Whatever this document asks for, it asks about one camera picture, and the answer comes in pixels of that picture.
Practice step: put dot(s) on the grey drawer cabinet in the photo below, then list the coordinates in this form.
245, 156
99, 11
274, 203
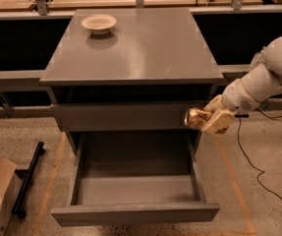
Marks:
150, 55

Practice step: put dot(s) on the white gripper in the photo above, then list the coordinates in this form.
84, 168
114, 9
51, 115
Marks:
237, 99

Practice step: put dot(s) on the clear sanitizer pump bottle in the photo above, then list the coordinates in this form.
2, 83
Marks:
259, 58

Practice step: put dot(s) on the orange drink can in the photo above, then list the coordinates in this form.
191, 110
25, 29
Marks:
196, 118

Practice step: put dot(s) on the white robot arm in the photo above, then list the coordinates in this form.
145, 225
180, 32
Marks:
265, 80

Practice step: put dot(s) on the open grey middle drawer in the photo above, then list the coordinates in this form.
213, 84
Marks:
135, 177

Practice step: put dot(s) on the grey metal rail frame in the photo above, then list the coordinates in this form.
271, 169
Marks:
24, 77

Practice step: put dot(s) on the closed grey top drawer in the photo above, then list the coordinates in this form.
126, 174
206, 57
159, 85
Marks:
76, 117

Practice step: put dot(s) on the white paper bowl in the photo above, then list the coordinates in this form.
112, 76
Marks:
99, 24

